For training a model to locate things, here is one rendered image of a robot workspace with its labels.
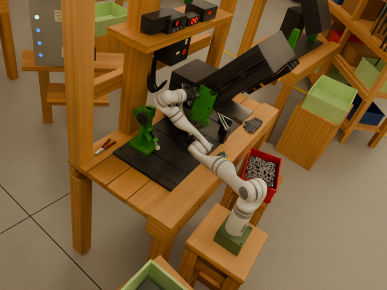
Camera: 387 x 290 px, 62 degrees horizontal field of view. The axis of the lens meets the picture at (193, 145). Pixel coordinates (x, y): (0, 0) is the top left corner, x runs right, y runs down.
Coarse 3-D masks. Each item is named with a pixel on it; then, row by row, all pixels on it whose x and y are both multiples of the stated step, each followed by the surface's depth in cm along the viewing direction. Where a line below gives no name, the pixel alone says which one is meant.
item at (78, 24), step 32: (64, 0) 122; (128, 0) 154; (160, 0) 160; (224, 0) 234; (64, 32) 130; (224, 32) 245; (64, 64) 140; (128, 64) 173; (128, 96) 184; (128, 128) 197
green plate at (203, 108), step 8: (200, 88) 188; (208, 88) 186; (200, 96) 189; (208, 96) 187; (216, 96) 185; (200, 104) 191; (208, 104) 188; (192, 112) 194; (200, 112) 192; (208, 112) 190; (200, 120) 193
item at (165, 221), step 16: (256, 112) 250; (272, 112) 255; (240, 128) 229; (224, 144) 211; (240, 144) 214; (240, 160) 221; (192, 176) 183; (208, 176) 185; (176, 192) 171; (192, 192) 173; (208, 192) 184; (160, 208) 161; (176, 208) 163; (192, 208) 169; (160, 224) 156; (176, 224) 157; (160, 240) 162
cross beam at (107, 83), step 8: (192, 40) 234; (200, 40) 239; (208, 40) 250; (192, 48) 234; (200, 48) 246; (160, 64) 208; (112, 72) 176; (120, 72) 178; (96, 80) 167; (104, 80) 169; (112, 80) 174; (120, 80) 180; (96, 88) 166; (104, 88) 172; (112, 88) 177; (96, 96) 169
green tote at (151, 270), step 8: (152, 264) 132; (144, 272) 131; (152, 272) 135; (160, 272) 131; (136, 280) 128; (144, 280) 138; (152, 280) 138; (160, 280) 134; (168, 280) 130; (176, 280) 128; (128, 288) 125; (136, 288) 135; (160, 288) 137; (168, 288) 133; (176, 288) 129; (184, 288) 126
